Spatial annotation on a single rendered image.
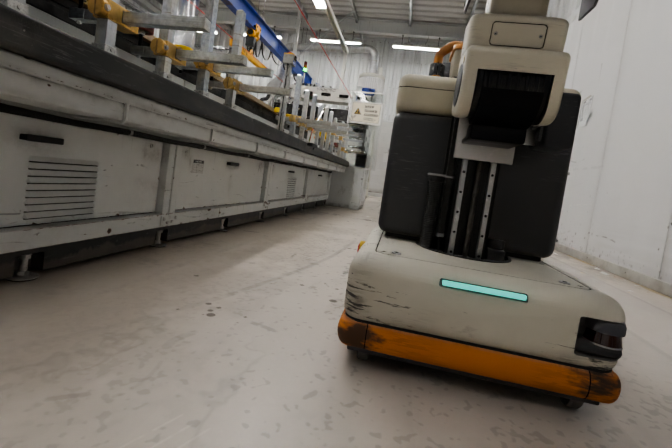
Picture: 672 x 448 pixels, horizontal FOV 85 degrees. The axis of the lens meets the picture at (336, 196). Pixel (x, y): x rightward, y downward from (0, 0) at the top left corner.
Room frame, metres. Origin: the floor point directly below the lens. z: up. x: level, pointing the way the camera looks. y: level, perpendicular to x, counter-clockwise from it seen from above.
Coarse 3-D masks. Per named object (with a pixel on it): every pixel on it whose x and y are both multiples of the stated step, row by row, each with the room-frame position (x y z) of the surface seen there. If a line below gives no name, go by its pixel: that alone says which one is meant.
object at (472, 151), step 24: (480, 72) 0.86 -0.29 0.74; (504, 72) 0.86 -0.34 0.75; (480, 96) 0.87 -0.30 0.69; (504, 96) 0.85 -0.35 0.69; (528, 96) 0.84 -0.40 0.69; (576, 96) 0.95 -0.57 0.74; (480, 120) 0.90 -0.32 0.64; (504, 120) 0.89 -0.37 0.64; (528, 120) 0.87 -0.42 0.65; (576, 120) 0.95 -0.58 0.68; (456, 144) 1.06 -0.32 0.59; (480, 144) 1.02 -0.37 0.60; (504, 144) 0.94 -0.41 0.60; (528, 144) 1.02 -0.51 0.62; (552, 144) 0.95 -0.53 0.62
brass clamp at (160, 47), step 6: (156, 42) 1.24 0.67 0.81; (162, 42) 1.24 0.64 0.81; (168, 42) 1.26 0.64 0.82; (156, 48) 1.24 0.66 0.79; (162, 48) 1.24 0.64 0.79; (168, 48) 1.26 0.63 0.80; (174, 48) 1.30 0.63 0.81; (156, 54) 1.27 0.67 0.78; (162, 54) 1.26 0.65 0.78; (168, 54) 1.27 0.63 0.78; (174, 54) 1.30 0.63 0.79; (174, 60) 1.31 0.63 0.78; (180, 60) 1.34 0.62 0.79
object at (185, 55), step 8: (136, 48) 1.33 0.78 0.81; (144, 48) 1.33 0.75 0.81; (136, 56) 1.35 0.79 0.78; (144, 56) 1.35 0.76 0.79; (152, 56) 1.34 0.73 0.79; (176, 56) 1.31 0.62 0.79; (184, 56) 1.30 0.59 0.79; (192, 56) 1.30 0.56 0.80; (200, 56) 1.29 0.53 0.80; (208, 56) 1.28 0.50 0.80; (216, 56) 1.28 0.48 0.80; (224, 56) 1.27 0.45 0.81; (232, 56) 1.27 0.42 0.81; (240, 56) 1.26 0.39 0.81; (232, 64) 1.29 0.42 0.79; (240, 64) 1.27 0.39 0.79
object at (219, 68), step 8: (192, 64) 1.57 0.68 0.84; (216, 64) 1.55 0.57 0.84; (224, 64) 1.54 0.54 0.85; (224, 72) 1.56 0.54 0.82; (232, 72) 1.54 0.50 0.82; (240, 72) 1.53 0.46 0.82; (248, 72) 1.53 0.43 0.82; (256, 72) 1.52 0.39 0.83; (264, 72) 1.51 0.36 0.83; (272, 72) 1.52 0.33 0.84
